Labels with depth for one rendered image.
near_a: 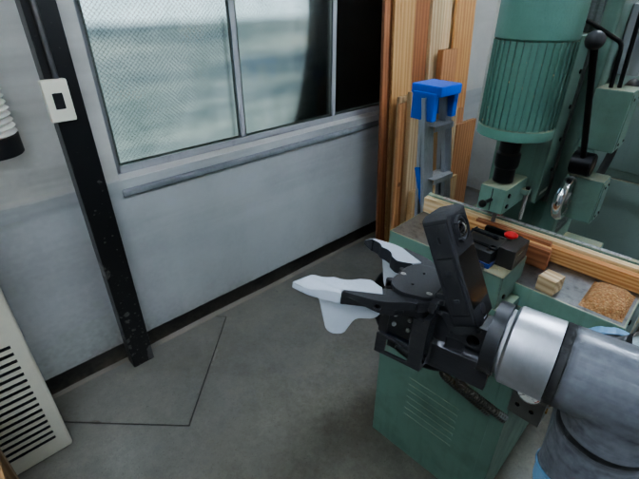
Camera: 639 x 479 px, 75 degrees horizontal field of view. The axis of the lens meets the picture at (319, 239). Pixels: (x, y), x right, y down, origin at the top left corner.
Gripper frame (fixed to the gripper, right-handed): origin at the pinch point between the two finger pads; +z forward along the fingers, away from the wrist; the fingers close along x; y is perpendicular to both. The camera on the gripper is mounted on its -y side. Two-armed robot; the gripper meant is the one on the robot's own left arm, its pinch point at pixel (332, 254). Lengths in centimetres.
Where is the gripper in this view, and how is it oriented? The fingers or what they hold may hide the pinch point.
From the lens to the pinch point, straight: 49.0
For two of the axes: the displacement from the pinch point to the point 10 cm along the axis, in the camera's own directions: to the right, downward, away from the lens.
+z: -8.1, -3.0, 5.1
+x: 5.9, -2.9, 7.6
